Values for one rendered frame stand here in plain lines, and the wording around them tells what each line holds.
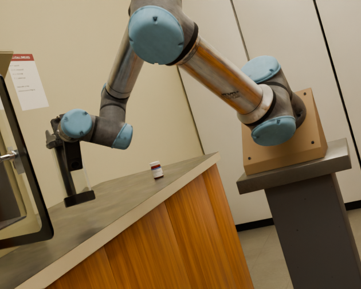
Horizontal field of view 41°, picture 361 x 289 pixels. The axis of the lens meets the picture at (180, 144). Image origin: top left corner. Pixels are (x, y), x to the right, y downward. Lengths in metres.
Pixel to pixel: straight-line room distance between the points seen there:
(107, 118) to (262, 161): 0.47
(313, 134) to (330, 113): 2.59
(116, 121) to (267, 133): 0.41
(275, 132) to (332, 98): 2.78
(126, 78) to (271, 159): 0.48
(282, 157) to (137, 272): 0.56
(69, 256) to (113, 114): 0.40
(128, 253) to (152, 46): 0.70
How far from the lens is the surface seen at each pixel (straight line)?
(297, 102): 1.47
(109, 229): 1.39
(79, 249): 1.27
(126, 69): 1.31
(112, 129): 1.32
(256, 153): 1.48
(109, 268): 1.42
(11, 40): 2.51
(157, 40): 1.04
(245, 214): 4.34
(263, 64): 1.37
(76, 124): 1.29
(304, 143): 1.45
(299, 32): 4.05
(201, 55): 1.11
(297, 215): 1.49
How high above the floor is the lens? 1.18
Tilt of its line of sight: 4 degrees down
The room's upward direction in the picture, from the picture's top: 17 degrees counter-clockwise
